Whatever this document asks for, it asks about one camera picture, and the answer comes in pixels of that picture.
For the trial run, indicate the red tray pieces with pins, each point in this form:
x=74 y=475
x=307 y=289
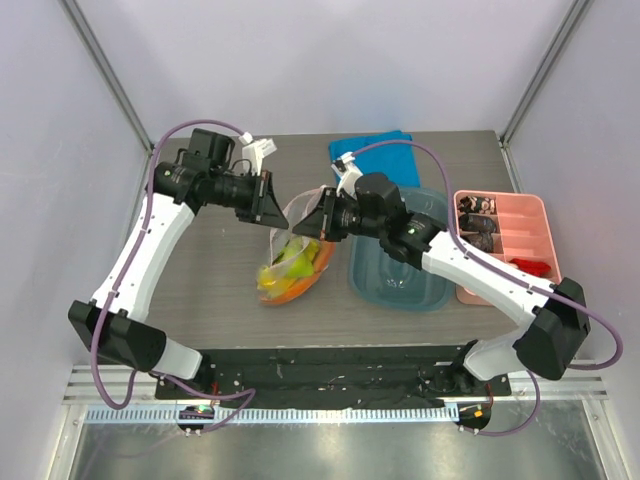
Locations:
x=531 y=267

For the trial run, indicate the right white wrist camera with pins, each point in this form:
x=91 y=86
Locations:
x=348 y=174

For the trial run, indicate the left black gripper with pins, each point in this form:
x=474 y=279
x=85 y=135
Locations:
x=263 y=207

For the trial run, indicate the pink compartment tray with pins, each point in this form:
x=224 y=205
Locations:
x=524 y=230

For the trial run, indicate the teal plastic bin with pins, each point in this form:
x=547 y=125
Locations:
x=380 y=280

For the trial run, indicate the blue folded cloth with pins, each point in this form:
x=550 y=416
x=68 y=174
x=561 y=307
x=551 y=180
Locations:
x=396 y=161

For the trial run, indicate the dark patterned tray item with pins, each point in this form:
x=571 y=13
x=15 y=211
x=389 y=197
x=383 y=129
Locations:
x=477 y=221

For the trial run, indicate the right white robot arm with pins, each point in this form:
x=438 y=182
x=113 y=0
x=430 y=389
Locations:
x=551 y=323

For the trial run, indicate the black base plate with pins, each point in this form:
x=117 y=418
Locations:
x=377 y=377

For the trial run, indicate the yellow banana bunch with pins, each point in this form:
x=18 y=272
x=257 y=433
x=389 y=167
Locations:
x=271 y=278

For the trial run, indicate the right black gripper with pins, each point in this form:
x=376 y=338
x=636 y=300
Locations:
x=327 y=214

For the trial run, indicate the clear polka dot zip bag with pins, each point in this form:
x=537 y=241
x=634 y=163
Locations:
x=295 y=211

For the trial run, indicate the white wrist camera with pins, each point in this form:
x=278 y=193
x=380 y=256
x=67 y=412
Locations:
x=348 y=174
x=254 y=152

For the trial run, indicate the white slotted cable duct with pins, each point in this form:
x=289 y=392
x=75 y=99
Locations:
x=192 y=415

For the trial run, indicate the green pear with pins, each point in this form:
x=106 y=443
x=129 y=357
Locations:
x=300 y=263

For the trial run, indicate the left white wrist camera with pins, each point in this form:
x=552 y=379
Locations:
x=254 y=152

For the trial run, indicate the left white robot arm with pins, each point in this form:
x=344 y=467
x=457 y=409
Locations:
x=112 y=324

